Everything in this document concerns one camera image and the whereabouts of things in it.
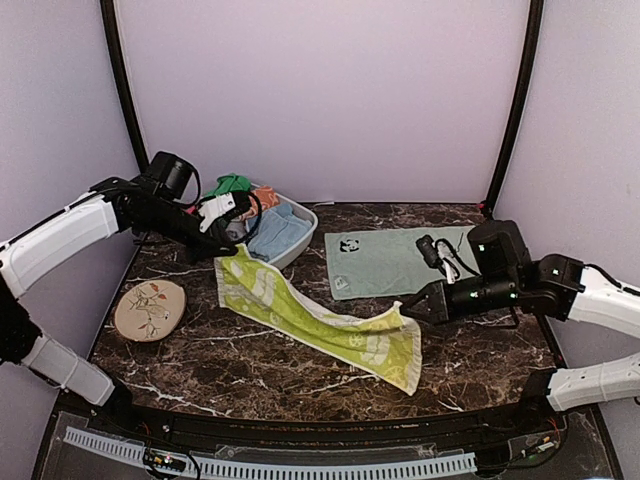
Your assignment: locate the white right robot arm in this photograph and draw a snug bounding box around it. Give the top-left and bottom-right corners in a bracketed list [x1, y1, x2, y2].
[400, 220, 639, 434]

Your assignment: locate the black right corner post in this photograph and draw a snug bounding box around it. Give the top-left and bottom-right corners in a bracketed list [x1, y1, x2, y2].
[481, 0, 545, 218]

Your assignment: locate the grey plastic basin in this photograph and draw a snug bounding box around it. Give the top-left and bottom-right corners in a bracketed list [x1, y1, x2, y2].
[246, 186, 318, 269]

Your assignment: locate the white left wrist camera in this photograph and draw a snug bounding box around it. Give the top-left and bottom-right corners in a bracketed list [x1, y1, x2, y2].
[197, 193, 238, 233]

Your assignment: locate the black left camera cable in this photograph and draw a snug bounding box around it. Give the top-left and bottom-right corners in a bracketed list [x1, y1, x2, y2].
[184, 164, 264, 241]

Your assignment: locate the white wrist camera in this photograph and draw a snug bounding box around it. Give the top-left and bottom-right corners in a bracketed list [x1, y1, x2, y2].
[197, 193, 238, 233]
[416, 235, 461, 284]

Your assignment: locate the black front table rail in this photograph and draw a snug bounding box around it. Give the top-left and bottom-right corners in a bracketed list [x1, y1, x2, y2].
[47, 375, 604, 450]

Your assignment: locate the black left corner post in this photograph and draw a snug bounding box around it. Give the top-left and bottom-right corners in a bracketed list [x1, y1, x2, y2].
[99, 0, 150, 173]

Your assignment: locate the grey slotted cable duct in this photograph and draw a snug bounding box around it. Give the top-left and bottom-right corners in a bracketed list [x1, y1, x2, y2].
[62, 427, 478, 479]

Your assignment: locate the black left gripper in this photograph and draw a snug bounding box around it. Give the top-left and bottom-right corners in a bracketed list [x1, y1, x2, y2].
[137, 197, 238, 266]

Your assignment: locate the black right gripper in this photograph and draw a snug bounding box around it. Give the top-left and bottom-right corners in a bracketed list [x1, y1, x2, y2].
[401, 272, 520, 326]

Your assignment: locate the green rolled towel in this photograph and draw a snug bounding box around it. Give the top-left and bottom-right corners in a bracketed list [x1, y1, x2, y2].
[203, 173, 252, 199]

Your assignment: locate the mint green panda towel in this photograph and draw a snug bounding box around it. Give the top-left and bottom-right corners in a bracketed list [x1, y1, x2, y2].
[324, 226, 477, 300]

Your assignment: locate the orange rolled towel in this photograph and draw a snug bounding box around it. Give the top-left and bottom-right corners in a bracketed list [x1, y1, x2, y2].
[247, 186, 280, 218]

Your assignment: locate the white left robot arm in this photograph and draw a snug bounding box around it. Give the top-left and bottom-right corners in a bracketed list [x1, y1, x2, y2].
[1, 152, 251, 436]

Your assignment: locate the round painted ceramic plate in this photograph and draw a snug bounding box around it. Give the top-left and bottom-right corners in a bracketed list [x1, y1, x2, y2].
[114, 280, 187, 343]

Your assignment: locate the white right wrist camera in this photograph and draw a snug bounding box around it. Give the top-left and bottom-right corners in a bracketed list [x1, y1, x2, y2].
[416, 235, 461, 284]

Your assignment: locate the black corner post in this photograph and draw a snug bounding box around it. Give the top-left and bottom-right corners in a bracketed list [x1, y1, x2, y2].
[99, 0, 150, 173]
[481, 0, 545, 218]

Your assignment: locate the light blue rolled towel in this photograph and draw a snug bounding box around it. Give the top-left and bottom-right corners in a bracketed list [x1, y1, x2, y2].
[247, 201, 314, 267]

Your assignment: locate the yellow green patterned towel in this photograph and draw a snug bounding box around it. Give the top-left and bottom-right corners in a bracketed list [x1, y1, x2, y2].
[214, 245, 422, 396]

